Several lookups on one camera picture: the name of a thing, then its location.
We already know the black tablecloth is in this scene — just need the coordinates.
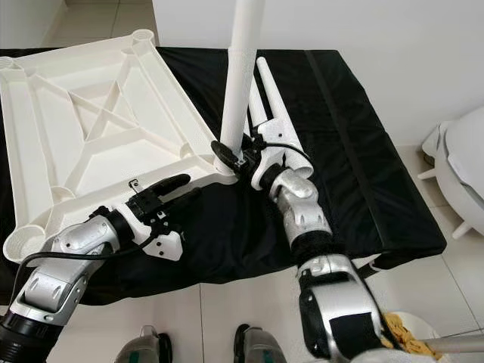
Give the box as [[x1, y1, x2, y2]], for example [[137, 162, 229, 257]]
[[0, 47, 447, 307]]

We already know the yellow cloth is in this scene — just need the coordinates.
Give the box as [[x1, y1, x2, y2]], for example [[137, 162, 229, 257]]
[[380, 312, 443, 360]]

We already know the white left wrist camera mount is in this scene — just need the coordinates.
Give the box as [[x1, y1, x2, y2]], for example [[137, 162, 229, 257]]
[[121, 204, 184, 262]]

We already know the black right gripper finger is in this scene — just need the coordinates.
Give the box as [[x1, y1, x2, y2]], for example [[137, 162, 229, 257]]
[[213, 140, 239, 171]]

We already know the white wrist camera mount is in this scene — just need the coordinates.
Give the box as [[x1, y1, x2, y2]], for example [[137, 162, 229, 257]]
[[121, 204, 184, 262], [253, 119, 299, 171]]

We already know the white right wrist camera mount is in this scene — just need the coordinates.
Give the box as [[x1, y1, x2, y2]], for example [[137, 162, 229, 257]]
[[253, 119, 299, 171]]

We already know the grey robot left foot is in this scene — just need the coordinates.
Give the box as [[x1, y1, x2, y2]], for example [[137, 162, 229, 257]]
[[117, 325, 173, 363]]

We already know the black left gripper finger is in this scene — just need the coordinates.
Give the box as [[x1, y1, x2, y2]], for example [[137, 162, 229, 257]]
[[172, 187, 203, 211], [157, 174, 191, 197]]

